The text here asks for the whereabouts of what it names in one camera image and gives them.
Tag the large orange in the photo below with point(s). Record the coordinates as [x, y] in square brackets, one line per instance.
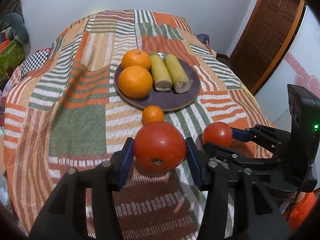
[136, 57]
[135, 82]

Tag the yellow corn cob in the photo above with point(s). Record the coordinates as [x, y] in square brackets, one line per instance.
[179, 78]
[161, 78]

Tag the checkered patchwork quilt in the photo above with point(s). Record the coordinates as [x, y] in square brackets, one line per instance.
[32, 63]

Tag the large red tomato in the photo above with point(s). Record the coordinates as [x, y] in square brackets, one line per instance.
[159, 146]

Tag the dark purple plate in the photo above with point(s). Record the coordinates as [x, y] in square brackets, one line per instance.
[167, 101]

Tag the blue bag behind bed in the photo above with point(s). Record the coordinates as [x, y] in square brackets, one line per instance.
[204, 39]

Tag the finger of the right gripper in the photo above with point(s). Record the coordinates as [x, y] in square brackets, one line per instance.
[245, 135]
[219, 152]

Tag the grey plush toy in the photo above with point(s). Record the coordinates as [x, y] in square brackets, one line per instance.
[13, 28]

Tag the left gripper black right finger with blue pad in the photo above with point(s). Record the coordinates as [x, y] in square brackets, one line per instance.
[256, 215]

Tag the striped patchwork bedspread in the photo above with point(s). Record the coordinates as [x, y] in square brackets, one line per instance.
[68, 114]

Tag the small red tomato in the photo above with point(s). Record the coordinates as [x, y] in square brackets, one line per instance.
[219, 133]

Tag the green cardboard box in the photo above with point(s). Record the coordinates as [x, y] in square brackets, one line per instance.
[11, 56]

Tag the small tangerine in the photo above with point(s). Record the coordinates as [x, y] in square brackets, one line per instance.
[152, 114]

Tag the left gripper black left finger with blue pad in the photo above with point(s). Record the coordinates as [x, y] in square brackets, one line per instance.
[63, 215]

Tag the brown wooden door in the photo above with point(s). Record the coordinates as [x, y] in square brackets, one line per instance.
[267, 36]

